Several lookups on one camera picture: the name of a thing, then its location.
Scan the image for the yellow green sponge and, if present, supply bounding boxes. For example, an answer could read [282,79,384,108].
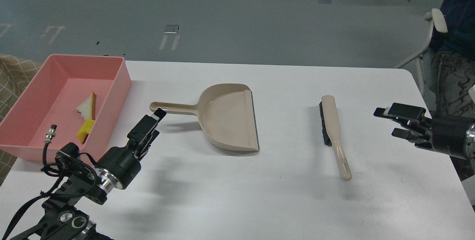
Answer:
[76,119,95,144]

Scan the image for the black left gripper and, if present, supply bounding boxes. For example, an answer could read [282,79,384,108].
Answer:
[95,108,167,190]

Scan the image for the beige plastic dustpan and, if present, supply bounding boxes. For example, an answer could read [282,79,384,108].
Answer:
[149,83,260,152]

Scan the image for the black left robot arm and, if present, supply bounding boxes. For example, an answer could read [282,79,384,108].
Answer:
[3,109,166,240]

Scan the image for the beige checkered cloth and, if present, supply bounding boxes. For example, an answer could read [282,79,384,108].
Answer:
[0,53,41,187]

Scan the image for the grey floor plate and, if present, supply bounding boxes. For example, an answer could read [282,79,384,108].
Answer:
[163,24,180,35]

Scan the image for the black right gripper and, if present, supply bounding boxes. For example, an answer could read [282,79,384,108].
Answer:
[373,103,474,159]

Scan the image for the white chair with armrest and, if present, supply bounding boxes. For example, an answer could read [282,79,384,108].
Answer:
[392,8,448,96]

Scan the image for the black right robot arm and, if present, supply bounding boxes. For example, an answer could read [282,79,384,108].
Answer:
[373,103,475,160]

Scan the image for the pink plastic bin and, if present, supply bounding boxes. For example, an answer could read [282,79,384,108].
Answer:
[0,54,132,162]

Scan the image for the beige hand brush black bristles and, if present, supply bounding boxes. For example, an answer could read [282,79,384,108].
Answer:
[319,95,353,181]

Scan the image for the white bread slice piece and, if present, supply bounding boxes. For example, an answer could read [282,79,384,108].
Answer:
[76,92,96,121]

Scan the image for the seated person in dark clothes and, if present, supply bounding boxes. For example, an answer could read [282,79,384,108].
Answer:
[429,0,475,118]

